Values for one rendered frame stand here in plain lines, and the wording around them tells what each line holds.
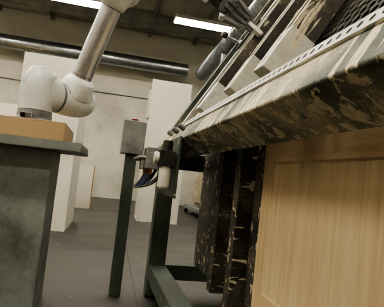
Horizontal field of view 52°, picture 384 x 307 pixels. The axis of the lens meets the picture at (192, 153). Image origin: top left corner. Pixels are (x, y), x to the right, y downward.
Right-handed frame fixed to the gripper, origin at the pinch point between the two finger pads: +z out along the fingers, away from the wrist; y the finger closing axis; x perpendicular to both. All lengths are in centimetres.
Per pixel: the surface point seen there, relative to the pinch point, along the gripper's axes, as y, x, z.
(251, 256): -71, -9, 47
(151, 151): -59, 23, -1
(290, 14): -7.7, -34.3, 3.0
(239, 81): -34.3, -34.4, 3.0
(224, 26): 292, 596, -1
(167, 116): 42, 423, 11
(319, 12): -18, -58, 5
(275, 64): -35, -59, 4
